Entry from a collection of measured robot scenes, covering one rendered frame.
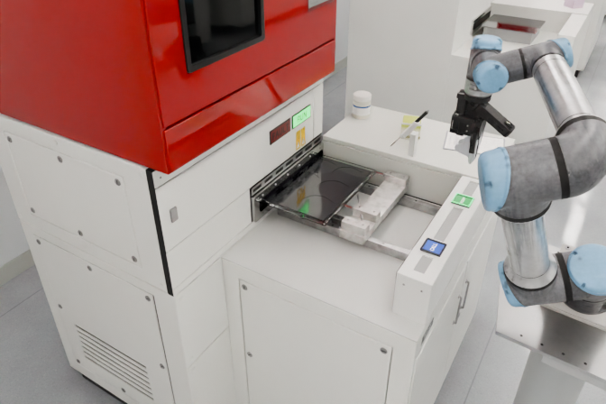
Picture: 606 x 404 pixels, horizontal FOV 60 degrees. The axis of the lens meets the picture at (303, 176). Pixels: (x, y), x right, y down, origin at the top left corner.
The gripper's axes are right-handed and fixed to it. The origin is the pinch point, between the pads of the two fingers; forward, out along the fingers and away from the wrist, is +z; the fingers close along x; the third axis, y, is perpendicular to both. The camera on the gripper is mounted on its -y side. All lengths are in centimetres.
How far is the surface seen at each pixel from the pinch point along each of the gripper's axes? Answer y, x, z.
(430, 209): 12.2, -8.1, 26.7
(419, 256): 2.6, 31.1, 14.7
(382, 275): 13.3, 28.1, 28.7
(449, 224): 0.5, 13.1, 15.1
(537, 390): -34, 18, 58
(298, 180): 55, 8, 21
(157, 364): 72, 66, 65
